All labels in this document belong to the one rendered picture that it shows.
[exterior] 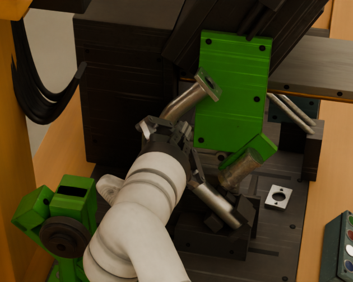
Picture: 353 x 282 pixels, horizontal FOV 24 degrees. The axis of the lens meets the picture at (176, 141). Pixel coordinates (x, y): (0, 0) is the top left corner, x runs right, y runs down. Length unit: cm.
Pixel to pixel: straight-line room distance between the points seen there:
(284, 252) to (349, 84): 32
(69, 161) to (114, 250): 80
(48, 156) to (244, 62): 54
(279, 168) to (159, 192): 67
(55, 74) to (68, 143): 171
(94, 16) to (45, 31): 226
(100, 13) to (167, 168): 48
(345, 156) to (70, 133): 57
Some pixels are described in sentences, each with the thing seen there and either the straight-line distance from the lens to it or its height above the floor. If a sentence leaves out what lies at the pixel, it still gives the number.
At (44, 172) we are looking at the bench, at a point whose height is 88.
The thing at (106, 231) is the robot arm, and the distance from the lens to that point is 89.
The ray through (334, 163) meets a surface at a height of 90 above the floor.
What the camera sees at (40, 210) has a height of 114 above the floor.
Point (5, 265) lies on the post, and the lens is 141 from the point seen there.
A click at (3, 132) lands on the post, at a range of 127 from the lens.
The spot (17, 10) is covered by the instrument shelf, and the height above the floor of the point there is 152.
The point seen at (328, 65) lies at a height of 113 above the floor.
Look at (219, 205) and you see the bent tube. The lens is 141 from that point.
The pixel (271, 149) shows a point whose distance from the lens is 138.
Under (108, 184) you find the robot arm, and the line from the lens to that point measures 107.
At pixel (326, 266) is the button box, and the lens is 143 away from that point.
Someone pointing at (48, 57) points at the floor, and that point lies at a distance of 351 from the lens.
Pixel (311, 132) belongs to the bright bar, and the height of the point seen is 101.
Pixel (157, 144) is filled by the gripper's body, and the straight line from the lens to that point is 107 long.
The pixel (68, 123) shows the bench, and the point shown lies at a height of 88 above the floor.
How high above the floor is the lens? 200
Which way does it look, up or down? 41 degrees down
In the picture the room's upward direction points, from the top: straight up
